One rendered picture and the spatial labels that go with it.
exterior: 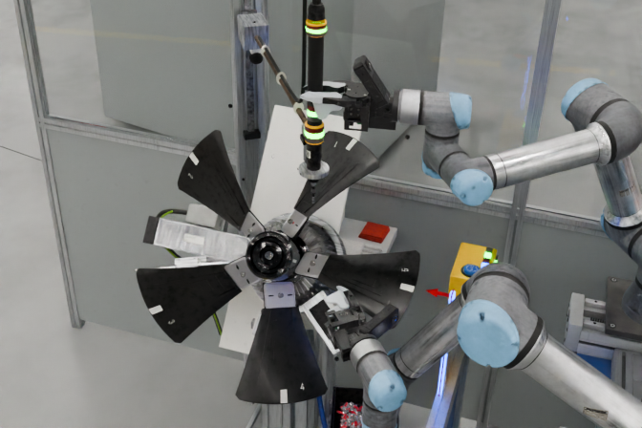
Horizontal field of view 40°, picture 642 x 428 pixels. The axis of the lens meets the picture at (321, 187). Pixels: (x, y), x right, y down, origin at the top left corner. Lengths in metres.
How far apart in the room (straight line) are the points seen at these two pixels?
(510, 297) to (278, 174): 0.97
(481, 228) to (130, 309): 1.51
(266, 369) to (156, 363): 1.53
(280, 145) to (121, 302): 1.39
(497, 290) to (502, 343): 0.10
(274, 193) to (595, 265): 1.05
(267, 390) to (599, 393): 0.81
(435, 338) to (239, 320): 0.72
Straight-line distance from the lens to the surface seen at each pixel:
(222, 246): 2.35
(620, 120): 1.99
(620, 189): 2.26
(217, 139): 2.22
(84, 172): 3.34
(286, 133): 2.46
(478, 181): 1.80
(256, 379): 2.15
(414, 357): 1.95
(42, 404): 3.59
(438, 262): 2.95
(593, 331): 2.41
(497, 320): 1.62
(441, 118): 1.88
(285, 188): 2.44
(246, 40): 2.47
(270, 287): 2.17
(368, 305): 2.08
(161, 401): 3.50
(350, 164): 2.15
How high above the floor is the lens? 2.51
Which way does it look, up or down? 33 degrees down
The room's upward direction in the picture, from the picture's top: 1 degrees clockwise
